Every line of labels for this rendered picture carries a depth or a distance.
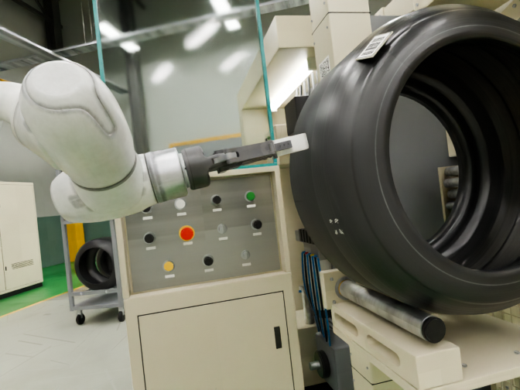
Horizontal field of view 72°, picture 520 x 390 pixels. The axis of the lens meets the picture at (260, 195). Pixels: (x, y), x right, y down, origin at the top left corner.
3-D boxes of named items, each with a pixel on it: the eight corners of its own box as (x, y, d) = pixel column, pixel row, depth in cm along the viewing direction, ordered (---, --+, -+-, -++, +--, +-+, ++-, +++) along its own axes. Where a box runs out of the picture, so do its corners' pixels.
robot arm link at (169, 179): (147, 156, 67) (179, 149, 69) (160, 203, 67) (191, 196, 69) (142, 148, 58) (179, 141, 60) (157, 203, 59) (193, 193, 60)
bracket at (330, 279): (323, 307, 97) (319, 271, 97) (449, 283, 105) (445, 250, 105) (327, 310, 93) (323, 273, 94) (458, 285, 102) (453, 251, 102)
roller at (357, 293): (337, 278, 95) (353, 278, 96) (336, 295, 95) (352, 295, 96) (424, 317, 61) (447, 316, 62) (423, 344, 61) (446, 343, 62)
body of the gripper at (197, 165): (178, 146, 60) (231, 134, 62) (179, 153, 68) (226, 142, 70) (189, 189, 60) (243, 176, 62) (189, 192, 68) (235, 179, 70)
